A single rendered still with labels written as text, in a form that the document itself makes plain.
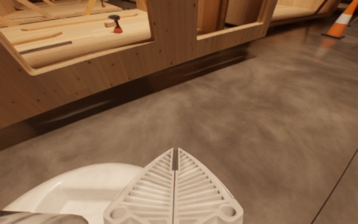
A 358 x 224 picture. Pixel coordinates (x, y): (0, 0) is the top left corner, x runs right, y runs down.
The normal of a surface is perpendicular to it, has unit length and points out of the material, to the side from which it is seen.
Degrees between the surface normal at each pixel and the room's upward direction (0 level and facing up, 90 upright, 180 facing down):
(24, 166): 0
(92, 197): 68
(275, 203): 0
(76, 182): 0
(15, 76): 90
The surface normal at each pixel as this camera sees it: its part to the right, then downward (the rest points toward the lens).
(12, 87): 0.54, 0.59
